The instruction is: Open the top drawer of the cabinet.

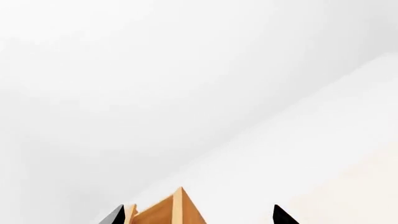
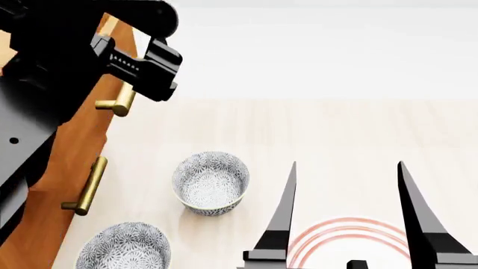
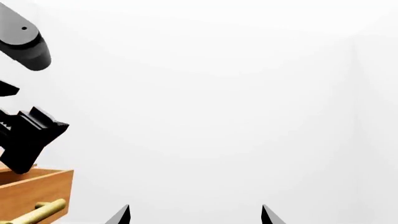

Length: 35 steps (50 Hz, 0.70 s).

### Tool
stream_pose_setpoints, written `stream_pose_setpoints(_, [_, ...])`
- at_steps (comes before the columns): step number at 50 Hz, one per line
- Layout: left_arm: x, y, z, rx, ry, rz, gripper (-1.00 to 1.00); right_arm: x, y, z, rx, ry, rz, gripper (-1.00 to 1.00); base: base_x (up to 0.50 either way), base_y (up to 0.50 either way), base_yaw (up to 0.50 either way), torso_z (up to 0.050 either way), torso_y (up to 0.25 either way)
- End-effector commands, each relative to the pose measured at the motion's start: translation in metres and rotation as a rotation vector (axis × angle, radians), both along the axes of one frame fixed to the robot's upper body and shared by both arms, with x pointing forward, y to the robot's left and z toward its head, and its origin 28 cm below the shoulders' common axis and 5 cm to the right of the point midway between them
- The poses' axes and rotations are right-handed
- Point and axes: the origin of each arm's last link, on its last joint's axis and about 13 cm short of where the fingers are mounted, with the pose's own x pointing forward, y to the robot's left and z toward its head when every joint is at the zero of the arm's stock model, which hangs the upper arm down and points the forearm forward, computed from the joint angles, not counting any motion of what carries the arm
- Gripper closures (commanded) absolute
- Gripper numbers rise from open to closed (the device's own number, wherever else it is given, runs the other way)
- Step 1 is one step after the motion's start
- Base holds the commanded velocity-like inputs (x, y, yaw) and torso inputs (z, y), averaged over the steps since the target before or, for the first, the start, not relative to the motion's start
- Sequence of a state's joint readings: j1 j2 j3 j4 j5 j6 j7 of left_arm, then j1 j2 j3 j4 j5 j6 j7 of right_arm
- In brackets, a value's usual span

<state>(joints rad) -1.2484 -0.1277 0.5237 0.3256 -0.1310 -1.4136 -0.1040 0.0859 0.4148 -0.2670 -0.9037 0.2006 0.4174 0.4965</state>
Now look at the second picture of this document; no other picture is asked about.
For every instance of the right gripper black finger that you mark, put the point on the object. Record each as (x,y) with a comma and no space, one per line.
(418,218)
(284,218)

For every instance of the floral patterned white bowl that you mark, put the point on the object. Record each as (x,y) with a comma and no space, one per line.
(125,248)
(209,185)

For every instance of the orange wooden cabinet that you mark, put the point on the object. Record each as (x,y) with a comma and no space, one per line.
(74,145)

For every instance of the white plate with red rings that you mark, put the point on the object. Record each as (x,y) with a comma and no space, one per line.
(347,246)

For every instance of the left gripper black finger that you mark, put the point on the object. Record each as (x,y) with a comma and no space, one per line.
(102,45)
(162,70)

